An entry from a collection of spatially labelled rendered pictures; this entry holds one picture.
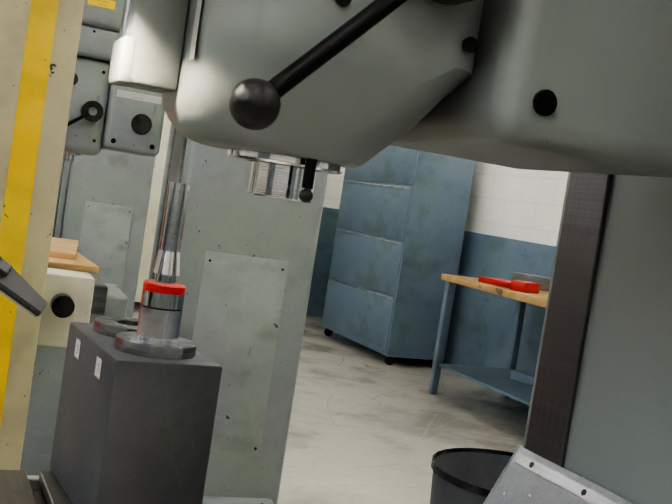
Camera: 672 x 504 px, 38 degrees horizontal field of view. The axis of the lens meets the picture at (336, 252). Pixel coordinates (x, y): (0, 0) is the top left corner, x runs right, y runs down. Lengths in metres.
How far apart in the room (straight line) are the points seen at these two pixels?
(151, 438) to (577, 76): 0.61
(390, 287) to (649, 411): 7.16
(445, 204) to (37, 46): 5.99
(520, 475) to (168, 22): 0.59
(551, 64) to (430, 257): 7.40
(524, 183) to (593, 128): 7.11
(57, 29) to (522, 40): 1.85
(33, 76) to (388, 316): 5.92
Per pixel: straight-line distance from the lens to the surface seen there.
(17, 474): 1.25
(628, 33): 0.71
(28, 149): 2.39
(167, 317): 1.07
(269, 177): 0.68
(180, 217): 1.07
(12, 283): 0.97
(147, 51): 0.66
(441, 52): 0.65
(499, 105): 0.66
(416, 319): 8.07
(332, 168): 0.68
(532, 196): 7.68
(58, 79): 2.40
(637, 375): 0.92
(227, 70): 0.62
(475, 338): 8.10
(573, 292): 0.99
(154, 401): 1.05
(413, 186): 7.92
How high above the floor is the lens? 1.28
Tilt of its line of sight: 3 degrees down
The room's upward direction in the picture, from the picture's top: 9 degrees clockwise
